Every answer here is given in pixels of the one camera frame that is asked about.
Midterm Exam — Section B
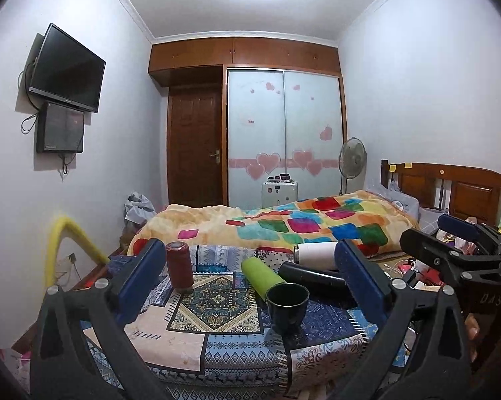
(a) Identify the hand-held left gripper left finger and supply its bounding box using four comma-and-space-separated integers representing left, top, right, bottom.
29, 238, 168, 400

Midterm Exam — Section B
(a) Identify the dark blue cup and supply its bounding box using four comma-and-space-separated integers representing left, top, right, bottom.
266, 283, 310, 335

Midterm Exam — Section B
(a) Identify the yellow foam tube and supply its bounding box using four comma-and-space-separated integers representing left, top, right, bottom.
45, 214, 110, 289

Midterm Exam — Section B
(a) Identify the brown wooden door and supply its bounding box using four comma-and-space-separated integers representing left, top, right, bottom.
167, 84, 223, 208

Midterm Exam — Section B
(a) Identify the standing electric fan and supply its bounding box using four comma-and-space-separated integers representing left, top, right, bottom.
338, 137, 368, 196

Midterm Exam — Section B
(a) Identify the light blue printed pillow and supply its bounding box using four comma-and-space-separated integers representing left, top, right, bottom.
369, 186, 420, 222

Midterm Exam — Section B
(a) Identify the grey plastic bag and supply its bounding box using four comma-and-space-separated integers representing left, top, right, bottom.
124, 193, 157, 226

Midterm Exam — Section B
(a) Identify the wooden bed headboard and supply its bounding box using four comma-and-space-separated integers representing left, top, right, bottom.
380, 159, 501, 228

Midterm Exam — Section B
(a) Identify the small black wall monitor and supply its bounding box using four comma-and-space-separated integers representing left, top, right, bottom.
36, 100, 85, 154

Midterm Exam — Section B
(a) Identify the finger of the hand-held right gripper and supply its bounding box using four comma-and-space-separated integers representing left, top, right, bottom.
437, 214, 501, 259
399, 227, 470, 288

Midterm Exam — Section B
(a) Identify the blue patterned bed sheet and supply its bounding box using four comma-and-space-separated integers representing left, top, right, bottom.
82, 244, 405, 400

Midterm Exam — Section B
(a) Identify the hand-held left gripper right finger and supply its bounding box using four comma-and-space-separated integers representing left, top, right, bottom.
335, 239, 474, 400

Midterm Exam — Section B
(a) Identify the person's right hand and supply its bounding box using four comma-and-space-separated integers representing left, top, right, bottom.
464, 314, 481, 363

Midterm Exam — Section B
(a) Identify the colourful patchwork blanket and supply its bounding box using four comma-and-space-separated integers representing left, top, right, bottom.
127, 190, 420, 264

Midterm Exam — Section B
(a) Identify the wall-mounted black television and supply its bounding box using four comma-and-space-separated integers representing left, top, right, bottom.
28, 23, 107, 113

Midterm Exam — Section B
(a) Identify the wooden wardrobe with glass doors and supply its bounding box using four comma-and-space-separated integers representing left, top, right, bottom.
148, 37, 348, 209

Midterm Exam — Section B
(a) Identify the white cup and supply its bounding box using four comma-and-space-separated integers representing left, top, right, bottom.
293, 241, 339, 271

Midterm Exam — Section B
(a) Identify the small white cabinet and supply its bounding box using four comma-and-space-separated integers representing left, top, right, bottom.
261, 180, 300, 209

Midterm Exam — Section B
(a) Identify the black cup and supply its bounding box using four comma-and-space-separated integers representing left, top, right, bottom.
277, 262, 352, 298

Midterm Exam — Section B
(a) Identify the black wall cable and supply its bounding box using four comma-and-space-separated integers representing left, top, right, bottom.
16, 60, 41, 135

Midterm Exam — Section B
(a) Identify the green cup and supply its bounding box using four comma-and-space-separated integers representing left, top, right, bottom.
241, 257, 285, 301

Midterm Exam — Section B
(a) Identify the dark red cup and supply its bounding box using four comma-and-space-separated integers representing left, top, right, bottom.
166, 241, 195, 293

